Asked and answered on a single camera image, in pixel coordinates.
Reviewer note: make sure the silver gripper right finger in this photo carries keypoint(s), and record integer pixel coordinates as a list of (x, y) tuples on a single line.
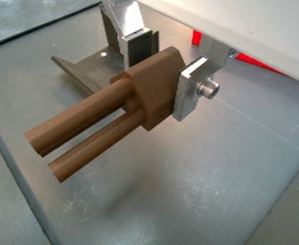
[(196, 81)]

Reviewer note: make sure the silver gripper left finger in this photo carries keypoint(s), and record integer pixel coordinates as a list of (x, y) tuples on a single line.
[(128, 36)]

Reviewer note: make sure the brown three prong object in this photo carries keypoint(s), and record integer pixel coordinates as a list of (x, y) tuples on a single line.
[(141, 91)]

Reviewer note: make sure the black curved fixture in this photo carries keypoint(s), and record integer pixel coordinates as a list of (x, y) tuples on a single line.
[(93, 71)]

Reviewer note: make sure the red foam shape board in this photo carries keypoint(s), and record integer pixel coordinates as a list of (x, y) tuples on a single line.
[(243, 57)]

